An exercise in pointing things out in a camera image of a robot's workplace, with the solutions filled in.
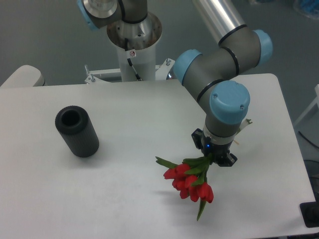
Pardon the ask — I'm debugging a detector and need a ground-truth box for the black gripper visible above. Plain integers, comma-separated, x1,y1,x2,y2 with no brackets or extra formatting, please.
191,128,237,167

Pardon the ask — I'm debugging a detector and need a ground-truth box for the red tulip bouquet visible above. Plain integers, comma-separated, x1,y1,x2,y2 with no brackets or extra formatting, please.
156,154,214,220

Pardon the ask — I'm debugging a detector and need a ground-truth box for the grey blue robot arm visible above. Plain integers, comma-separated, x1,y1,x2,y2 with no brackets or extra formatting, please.
77,0,273,167

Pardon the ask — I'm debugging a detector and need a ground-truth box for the black ribbed cylindrical vase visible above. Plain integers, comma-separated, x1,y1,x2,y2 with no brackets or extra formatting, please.
55,106,99,158

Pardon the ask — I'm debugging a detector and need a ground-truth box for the black device at table edge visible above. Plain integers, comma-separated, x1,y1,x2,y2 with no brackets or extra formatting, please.
300,202,319,228

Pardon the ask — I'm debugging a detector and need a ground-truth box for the white chair armrest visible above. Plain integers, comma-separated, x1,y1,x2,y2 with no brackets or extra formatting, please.
0,65,47,89

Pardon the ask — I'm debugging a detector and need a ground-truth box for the white metal base bracket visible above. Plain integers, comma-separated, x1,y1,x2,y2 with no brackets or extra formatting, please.
84,58,175,84

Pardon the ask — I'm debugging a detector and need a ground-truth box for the black cable on floor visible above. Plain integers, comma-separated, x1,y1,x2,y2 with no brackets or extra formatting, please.
298,131,319,147

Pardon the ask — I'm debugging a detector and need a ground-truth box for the white frame at right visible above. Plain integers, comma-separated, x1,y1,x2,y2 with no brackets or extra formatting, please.
293,85,319,127

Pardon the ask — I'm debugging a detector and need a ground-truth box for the black cable on pedestal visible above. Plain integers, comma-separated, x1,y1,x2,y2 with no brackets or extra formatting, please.
124,37,143,82

